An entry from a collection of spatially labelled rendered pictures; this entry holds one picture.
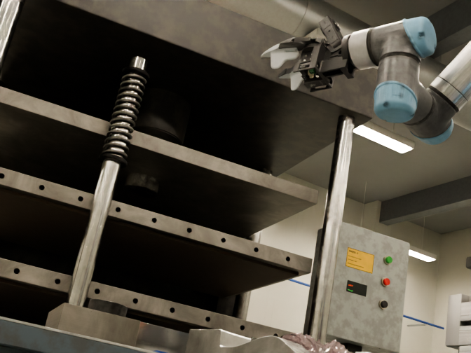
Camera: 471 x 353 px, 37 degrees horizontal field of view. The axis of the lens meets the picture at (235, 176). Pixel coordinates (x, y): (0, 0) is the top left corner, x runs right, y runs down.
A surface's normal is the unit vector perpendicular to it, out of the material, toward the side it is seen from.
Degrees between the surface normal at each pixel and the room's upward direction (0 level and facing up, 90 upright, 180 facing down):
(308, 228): 90
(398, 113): 180
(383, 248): 90
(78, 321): 90
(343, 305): 90
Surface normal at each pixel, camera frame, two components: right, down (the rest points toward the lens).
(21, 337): 0.38, -0.26
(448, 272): -0.85, -0.33
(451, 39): -0.18, 0.92
